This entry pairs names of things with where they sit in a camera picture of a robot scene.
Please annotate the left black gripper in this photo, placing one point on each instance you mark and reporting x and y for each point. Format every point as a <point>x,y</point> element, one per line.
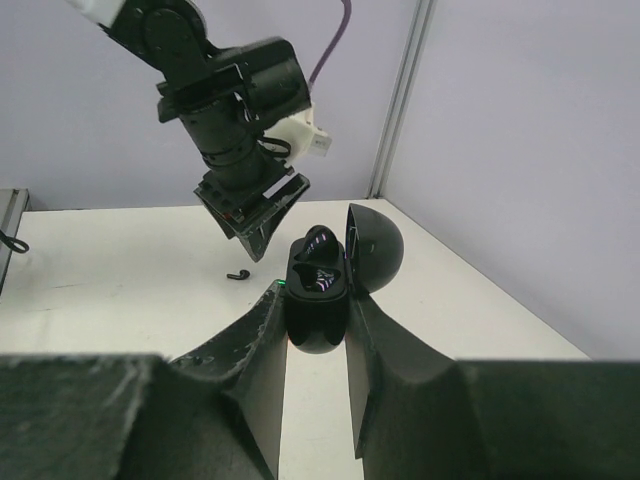
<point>250,200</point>

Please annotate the black charging case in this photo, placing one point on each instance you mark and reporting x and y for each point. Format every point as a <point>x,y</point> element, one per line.
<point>318,293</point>

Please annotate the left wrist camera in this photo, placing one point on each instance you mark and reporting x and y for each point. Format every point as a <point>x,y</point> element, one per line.
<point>302,136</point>

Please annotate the aluminium mounting rail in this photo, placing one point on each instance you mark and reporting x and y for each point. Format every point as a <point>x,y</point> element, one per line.
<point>14,203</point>

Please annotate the black earbud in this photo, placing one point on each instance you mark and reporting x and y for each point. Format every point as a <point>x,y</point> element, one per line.
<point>320,244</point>
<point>240,276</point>

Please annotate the right aluminium frame post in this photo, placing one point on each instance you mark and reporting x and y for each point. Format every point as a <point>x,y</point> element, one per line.
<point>405,79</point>

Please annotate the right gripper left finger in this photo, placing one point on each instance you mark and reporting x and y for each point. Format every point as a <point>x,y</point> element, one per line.
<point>212,413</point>

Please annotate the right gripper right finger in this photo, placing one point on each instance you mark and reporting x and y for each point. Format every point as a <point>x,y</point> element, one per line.
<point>418,414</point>

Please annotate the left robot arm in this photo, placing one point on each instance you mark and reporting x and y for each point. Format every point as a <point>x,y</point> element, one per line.
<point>243,107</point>

